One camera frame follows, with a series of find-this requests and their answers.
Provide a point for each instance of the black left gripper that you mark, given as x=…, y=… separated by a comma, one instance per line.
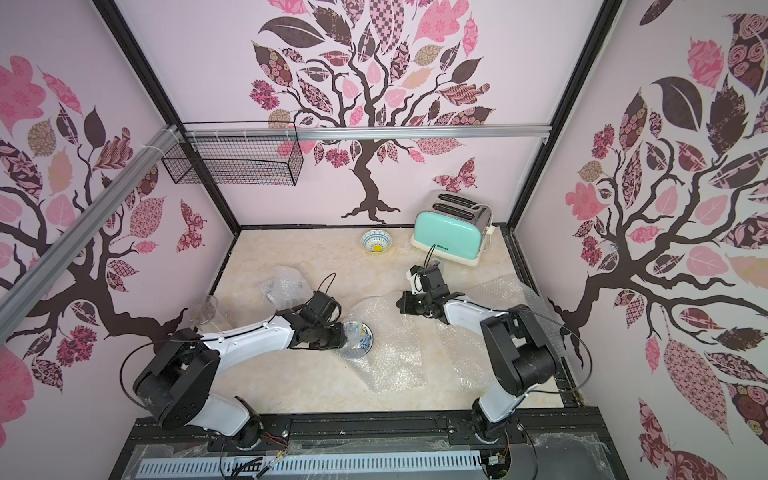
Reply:
x=340, y=340

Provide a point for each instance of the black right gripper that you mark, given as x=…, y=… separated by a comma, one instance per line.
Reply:
x=413, y=301

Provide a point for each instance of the blue yellow patterned bowl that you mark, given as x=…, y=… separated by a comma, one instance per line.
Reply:
x=359, y=340

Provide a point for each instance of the bubble wrap sheet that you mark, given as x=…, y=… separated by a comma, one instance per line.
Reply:
x=396, y=361
x=287, y=288

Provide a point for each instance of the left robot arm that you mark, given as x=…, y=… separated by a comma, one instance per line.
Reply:
x=176, y=387

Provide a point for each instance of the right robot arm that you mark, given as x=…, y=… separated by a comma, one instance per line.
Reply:
x=520, y=352

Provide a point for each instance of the mint green toaster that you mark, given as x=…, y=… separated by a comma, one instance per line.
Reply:
x=453, y=227

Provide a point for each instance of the yellow dotted ceramic bowl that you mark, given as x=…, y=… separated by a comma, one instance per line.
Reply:
x=376, y=241

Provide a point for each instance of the clear drinking glass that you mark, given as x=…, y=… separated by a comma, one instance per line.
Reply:
x=204, y=311

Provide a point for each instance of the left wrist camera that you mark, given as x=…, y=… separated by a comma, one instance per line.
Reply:
x=321, y=309

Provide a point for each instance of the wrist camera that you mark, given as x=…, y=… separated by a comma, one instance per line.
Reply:
x=414, y=277
x=321, y=309

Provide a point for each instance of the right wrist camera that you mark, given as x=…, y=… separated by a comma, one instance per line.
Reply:
x=414, y=277

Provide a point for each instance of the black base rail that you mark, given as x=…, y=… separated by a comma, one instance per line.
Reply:
x=459, y=428

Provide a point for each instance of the white slotted cable duct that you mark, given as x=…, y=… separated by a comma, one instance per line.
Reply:
x=334, y=466

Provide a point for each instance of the aluminium rail back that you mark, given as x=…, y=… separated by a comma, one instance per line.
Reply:
x=372, y=132

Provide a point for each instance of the aluminium rail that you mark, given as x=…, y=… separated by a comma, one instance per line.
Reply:
x=22, y=297
x=372, y=132

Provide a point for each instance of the black wire basket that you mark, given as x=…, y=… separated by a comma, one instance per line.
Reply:
x=236, y=153

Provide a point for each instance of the aluminium rail left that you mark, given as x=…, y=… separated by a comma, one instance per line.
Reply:
x=22, y=297

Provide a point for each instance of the black corner frame post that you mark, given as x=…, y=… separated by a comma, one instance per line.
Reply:
x=122, y=34

